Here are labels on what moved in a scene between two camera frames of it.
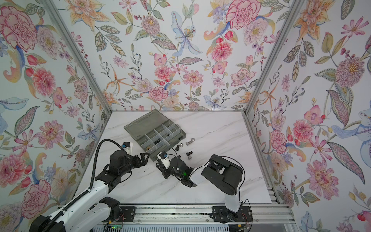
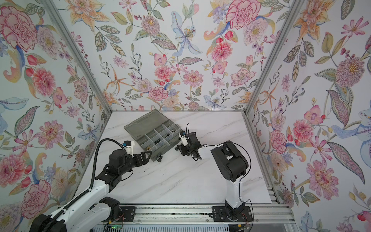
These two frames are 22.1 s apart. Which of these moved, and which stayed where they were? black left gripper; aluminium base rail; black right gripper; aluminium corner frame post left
Moved: black right gripper
Stayed: aluminium base rail; aluminium corner frame post left; black left gripper
